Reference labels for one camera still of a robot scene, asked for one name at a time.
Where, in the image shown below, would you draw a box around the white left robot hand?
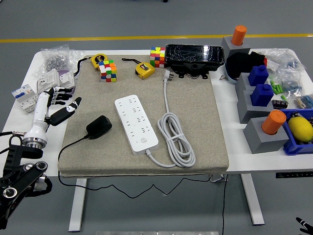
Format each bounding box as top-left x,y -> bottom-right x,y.
23,87 -> 83,141

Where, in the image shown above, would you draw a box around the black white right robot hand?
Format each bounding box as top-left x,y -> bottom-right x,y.
295,216 -> 313,235

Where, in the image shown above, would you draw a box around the black plug adapter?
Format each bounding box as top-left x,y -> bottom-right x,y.
86,115 -> 113,140

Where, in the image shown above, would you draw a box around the white power strip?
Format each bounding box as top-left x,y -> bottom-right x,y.
114,94 -> 159,156

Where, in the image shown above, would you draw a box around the thin black plug cord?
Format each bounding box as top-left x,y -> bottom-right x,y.
57,134 -> 212,199

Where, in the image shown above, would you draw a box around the white blue circuit breaker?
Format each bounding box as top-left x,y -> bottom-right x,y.
11,84 -> 44,114

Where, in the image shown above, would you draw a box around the lilac tape roll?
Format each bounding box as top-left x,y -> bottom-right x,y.
56,69 -> 76,94

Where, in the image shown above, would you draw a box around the black table control panel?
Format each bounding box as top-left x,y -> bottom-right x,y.
275,172 -> 313,179

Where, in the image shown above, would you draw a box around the clear bag of metal nuts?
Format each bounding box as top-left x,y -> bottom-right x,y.
33,45 -> 79,76

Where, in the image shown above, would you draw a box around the white table leg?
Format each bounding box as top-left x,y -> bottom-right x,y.
68,178 -> 88,233
240,173 -> 266,226

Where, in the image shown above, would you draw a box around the round yellow tape measure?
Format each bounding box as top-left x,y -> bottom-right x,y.
74,53 -> 109,77

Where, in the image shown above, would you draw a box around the colourful puzzle cube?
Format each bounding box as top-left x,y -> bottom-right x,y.
150,47 -> 166,68
98,59 -> 117,83

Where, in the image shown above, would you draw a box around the blue plastic bin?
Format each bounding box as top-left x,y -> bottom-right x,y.
278,108 -> 313,156

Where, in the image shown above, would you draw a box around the grey block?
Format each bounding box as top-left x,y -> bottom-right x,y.
236,90 -> 276,124
243,117 -> 290,155
235,72 -> 255,98
221,36 -> 251,59

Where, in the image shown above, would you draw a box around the yellow lemon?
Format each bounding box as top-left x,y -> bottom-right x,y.
287,117 -> 313,142

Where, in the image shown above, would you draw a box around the orange cylinder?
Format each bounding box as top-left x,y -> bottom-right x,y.
231,25 -> 247,47
261,110 -> 287,136

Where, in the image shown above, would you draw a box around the square yellow tape measure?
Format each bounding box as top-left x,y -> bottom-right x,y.
121,57 -> 156,80

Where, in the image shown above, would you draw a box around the clear bag of resistors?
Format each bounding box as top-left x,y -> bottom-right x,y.
293,94 -> 313,110

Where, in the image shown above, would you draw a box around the black component strip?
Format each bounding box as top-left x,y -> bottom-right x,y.
271,99 -> 289,110

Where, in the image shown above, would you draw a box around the blue block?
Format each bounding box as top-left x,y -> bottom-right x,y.
247,65 -> 269,87
250,84 -> 274,107

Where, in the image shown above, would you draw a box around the green plastic pegs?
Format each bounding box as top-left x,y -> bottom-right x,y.
269,80 -> 285,95

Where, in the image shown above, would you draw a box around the clear bag of blue parts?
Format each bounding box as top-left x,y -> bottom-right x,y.
278,70 -> 304,98
256,48 -> 306,74

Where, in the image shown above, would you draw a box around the grey-brown mat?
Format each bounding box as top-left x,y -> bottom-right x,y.
58,54 -> 230,177

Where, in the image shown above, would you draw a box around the black device cracked glossy top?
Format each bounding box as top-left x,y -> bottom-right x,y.
164,44 -> 225,80

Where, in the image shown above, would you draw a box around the white blue dish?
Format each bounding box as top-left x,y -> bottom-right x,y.
224,62 -> 239,85

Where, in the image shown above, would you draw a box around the black cloth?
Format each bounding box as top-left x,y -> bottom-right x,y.
225,51 -> 267,81

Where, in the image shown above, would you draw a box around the white wall socket panel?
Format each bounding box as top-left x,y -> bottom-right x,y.
58,70 -> 76,89
36,68 -> 61,95

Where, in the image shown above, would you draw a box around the black hanging cable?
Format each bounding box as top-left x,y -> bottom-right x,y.
221,174 -> 228,235

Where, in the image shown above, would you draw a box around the white power strip cable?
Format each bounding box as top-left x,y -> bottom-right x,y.
146,70 -> 197,168

